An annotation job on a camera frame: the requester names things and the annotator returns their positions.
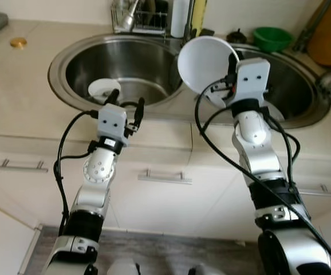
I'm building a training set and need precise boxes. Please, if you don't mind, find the beige base cabinet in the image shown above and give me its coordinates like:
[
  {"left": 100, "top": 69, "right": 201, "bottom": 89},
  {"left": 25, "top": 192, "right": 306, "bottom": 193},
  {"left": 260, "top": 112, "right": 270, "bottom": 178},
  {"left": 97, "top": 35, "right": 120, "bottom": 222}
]
[{"left": 0, "top": 135, "right": 331, "bottom": 238}]

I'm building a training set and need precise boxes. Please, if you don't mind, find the dark long-handled utensil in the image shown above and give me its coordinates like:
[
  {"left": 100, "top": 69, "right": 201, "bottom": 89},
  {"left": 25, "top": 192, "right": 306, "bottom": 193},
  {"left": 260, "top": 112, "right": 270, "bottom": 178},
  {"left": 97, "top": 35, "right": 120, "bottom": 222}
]
[{"left": 294, "top": 0, "right": 331, "bottom": 52}]

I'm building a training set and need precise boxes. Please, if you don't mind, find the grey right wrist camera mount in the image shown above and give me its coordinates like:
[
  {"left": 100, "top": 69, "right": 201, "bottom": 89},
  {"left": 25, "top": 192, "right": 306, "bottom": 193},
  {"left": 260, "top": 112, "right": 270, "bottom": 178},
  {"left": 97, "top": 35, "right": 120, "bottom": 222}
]
[{"left": 234, "top": 57, "right": 271, "bottom": 108}]

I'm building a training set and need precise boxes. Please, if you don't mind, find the white plastic bottle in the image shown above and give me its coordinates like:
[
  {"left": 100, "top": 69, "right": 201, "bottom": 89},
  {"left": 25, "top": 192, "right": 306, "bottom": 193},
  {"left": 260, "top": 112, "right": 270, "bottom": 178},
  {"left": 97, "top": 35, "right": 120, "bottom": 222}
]
[{"left": 170, "top": 0, "right": 189, "bottom": 38}]

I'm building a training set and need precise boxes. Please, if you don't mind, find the large white plate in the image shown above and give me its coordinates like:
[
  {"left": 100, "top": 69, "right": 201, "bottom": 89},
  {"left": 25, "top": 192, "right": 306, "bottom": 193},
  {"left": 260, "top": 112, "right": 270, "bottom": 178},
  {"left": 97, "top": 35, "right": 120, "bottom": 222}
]
[{"left": 178, "top": 36, "right": 241, "bottom": 109}]

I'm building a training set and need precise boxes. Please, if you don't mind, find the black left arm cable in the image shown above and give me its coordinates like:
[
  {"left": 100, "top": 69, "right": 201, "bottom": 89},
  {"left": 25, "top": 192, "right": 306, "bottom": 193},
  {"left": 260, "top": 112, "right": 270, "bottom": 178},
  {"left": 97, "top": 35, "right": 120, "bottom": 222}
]
[{"left": 53, "top": 110, "right": 100, "bottom": 235}]

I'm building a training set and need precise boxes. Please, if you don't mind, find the white side cabinet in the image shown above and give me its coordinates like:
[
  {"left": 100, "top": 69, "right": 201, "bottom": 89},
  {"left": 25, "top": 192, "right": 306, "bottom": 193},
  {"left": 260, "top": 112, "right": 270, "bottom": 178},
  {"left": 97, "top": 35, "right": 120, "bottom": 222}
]
[{"left": 0, "top": 198, "right": 40, "bottom": 275}]

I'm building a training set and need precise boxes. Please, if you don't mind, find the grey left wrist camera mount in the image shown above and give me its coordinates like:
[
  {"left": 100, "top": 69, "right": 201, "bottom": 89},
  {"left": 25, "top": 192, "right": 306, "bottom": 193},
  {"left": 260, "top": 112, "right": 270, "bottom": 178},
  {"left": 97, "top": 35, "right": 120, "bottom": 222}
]
[{"left": 97, "top": 104, "right": 129, "bottom": 144}]

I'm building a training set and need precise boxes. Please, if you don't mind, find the grey robot right leg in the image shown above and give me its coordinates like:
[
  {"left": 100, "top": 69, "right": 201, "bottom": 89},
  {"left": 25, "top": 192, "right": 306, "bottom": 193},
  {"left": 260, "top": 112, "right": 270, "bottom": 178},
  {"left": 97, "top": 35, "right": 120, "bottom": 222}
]
[{"left": 188, "top": 264, "right": 223, "bottom": 275}]

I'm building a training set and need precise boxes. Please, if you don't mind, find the grey robot left leg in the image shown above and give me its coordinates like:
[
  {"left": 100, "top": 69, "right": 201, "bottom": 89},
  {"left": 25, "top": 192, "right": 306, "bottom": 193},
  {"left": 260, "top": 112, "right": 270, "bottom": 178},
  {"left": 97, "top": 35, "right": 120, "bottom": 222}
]
[{"left": 107, "top": 258, "right": 142, "bottom": 275}]

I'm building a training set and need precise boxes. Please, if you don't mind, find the silver drawer handle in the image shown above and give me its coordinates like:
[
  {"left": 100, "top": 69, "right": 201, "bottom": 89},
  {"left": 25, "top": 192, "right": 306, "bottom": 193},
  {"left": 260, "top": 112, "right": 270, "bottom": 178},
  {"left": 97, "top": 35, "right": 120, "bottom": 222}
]
[
  {"left": 297, "top": 184, "right": 331, "bottom": 198},
  {"left": 138, "top": 169, "right": 192, "bottom": 185},
  {"left": 0, "top": 159, "right": 49, "bottom": 173}
]

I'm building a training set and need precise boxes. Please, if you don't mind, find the metal wire dish rack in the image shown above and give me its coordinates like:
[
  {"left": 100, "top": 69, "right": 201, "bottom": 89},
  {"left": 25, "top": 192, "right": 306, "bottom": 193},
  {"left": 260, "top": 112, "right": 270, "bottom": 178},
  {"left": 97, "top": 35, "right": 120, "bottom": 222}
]
[{"left": 111, "top": 0, "right": 170, "bottom": 36}]

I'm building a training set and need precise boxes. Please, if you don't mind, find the small black sink plug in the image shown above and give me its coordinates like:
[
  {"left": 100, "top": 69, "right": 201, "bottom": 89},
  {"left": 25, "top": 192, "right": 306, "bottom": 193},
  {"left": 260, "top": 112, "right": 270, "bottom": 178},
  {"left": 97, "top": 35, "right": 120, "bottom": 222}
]
[{"left": 227, "top": 29, "right": 248, "bottom": 45}]

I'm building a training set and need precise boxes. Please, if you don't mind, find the chrome kitchen faucet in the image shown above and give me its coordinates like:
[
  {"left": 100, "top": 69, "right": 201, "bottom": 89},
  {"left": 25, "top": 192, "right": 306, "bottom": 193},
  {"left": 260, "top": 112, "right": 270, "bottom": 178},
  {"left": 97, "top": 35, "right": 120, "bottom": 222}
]
[{"left": 119, "top": 0, "right": 141, "bottom": 33}]

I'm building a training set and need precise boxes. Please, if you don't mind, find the yellow bottle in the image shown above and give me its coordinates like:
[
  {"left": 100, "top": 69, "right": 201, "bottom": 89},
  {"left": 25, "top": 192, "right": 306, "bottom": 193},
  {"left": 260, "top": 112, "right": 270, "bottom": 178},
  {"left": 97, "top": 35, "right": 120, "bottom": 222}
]
[{"left": 190, "top": 0, "right": 208, "bottom": 38}]

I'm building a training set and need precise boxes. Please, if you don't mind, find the small white bowl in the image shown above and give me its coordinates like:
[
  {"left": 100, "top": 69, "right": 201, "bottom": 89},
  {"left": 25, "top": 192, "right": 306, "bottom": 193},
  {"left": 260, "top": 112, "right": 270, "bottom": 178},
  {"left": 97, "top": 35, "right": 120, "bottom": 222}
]
[{"left": 88, "top": 78, "right": 122, "bottom": 107}]

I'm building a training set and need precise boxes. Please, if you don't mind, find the green plastic bowl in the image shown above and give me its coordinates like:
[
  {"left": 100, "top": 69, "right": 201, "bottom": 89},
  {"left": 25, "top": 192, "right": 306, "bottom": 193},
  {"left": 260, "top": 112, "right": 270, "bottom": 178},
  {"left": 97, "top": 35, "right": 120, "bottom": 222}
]
[{"left": 253, "top": 27, "right": 295, "bottom": 53}]

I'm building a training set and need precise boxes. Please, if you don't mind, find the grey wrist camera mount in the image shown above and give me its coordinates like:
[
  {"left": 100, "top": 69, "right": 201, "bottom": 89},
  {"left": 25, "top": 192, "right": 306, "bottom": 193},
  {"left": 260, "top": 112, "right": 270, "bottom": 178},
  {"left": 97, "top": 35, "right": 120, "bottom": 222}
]
[
  {"left": 234, "top": 57, "right": 271, "bottom": 108},
  {"left": 97, "top": 104, "right": 129, "bottom": 144}
]

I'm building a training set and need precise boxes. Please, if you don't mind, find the grey robot leg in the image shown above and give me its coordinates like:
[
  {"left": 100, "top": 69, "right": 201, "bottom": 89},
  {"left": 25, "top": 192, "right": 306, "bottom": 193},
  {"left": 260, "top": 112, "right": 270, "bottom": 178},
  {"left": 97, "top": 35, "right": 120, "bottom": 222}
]
[
  {"left": 107, "top": 258, "right": 142, "bottom": 275},
  {"left": 188, "top": 264, "right": 223, "bottom": 275}
]

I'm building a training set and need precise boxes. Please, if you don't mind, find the small round brass lid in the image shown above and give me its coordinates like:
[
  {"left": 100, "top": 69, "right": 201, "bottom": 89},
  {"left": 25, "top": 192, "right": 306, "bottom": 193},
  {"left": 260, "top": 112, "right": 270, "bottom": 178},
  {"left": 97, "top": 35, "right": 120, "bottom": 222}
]
[{"left": 10, "top": 37, "right": 28, "bottom": 49}]

